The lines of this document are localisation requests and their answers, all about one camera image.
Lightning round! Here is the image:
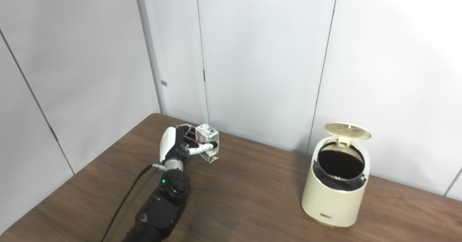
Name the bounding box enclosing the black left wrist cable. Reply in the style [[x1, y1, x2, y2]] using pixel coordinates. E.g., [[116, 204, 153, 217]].
[[101, 164, 166, 242]]

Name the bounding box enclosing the black bin liner bag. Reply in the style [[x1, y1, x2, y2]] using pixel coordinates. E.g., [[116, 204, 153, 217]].
[[312, 143, 367, 192]]

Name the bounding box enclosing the white green milk carton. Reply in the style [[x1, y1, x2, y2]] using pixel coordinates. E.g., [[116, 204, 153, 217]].
[[194, 124, 220, 163]]

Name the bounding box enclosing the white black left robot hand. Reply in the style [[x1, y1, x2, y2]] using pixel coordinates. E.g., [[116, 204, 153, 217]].
[[159, 125, 219, 163]]

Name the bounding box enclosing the cream-colored lidded bin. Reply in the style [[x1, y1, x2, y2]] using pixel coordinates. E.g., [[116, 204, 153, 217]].
[[301, 123, 372, 228]]

